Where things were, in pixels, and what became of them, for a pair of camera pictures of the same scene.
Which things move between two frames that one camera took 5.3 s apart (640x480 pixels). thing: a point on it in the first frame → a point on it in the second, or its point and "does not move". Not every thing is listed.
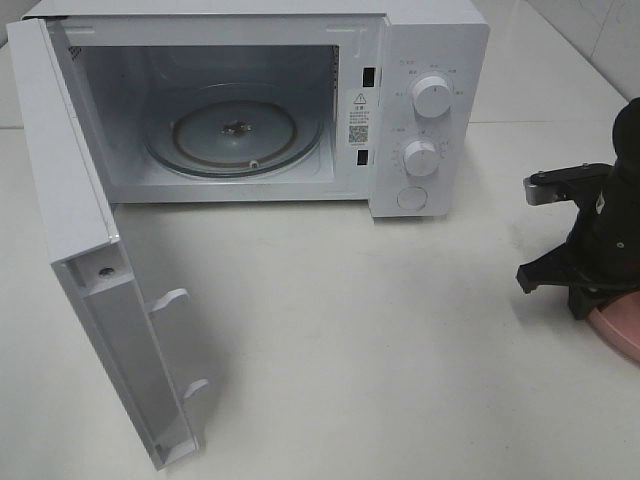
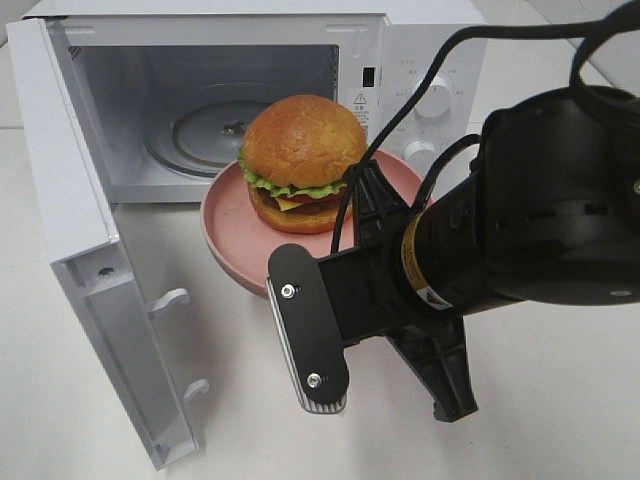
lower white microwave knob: [420, 158] does not move
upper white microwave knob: [431, 96] does not move
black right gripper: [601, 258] → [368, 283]
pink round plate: [619, 322] → [243, 242]
